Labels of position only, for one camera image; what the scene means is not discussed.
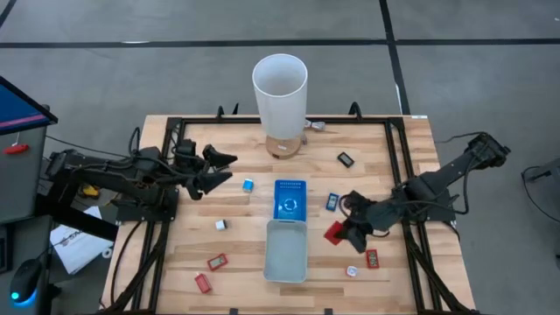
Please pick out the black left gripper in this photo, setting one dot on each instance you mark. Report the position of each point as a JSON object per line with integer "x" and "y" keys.
{"x": 194, "y": 168}

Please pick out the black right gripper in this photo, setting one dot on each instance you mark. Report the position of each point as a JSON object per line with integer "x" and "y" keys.
{"x": 363, "y": 210}

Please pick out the red small box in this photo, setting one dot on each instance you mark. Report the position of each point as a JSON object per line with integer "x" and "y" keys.
{"x": 331, "y": 234}
{"x": 203, "y": 283}

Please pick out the red small digital display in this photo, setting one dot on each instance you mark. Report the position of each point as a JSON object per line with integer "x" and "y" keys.
{"x": 217, "y": 261}
{"x": 372, "y": 258}

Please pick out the blue small digital display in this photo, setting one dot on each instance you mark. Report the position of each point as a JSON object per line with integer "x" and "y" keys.
{"x": 332, "y": 201}

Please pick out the white small cube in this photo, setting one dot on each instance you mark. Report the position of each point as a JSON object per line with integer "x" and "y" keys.
{"x": 221, "y": 225}

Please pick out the black small digital display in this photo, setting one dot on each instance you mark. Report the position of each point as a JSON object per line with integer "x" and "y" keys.
{"x": 345, "y": 159}

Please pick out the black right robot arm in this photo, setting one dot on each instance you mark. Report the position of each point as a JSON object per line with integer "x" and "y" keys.
{"x": 437, "y": 181}

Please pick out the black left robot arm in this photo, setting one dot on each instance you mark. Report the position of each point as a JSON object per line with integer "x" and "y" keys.
{"x": 109, "y": 175}

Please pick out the white plastic bin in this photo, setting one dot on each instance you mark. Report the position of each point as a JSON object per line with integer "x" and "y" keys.
{"x": 286, "y": 254}

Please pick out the blue plastic basket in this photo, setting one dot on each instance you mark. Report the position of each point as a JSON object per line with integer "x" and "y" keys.
{"x": 289, "y": 192}

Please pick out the white table lamp wooden base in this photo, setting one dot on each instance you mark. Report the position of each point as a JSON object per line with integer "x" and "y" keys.
{"x": 280, "y": 109}

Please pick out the black diagonal support beam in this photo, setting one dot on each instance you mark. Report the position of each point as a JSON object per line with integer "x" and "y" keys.
{"x": 79, "y": 221}

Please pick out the white printed paper sheet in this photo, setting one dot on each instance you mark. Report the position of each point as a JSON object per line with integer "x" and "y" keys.
{"x": 74, "y": 249}

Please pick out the grey cabinet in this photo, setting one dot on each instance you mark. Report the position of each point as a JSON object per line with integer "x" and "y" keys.
{"x": 22, "y": 184}

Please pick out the monitor with blue screen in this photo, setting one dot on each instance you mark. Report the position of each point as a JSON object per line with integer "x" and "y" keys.
{"x": 17, "y": 109}

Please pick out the black computer mouse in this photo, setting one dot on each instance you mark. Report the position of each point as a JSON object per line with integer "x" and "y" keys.
{"x": 25, "y": 280}

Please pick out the black metal table frame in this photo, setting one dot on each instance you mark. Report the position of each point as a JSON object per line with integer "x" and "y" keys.
{"x": 210, "y": 119}

